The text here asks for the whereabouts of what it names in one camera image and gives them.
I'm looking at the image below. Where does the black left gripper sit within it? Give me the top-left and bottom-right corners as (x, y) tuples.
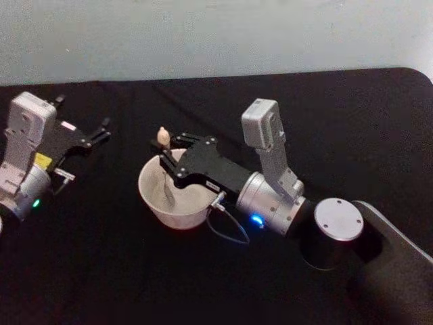
(33, 95), (112, 175)

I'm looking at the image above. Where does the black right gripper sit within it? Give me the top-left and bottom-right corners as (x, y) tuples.
(150, 132), (253, 201)

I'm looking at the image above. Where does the tea bag with beige tag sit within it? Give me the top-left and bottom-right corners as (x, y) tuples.
(156, 127), (177, 208)

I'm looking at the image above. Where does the pink cup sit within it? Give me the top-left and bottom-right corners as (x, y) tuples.
(137, 148), (217, 231)

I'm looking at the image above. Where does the black table cloth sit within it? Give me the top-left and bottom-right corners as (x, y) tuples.
(0, 66), (433, 325)

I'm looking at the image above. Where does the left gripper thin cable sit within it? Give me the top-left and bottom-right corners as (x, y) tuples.
(52, 168), (76, 196)

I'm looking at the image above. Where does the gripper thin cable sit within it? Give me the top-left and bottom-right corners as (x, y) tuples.
(52, 168), (76, 196)
(206, 190), (251, 246)

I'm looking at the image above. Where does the right gripper thin cable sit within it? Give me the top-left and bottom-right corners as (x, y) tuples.
(206, 190), (251, 246)

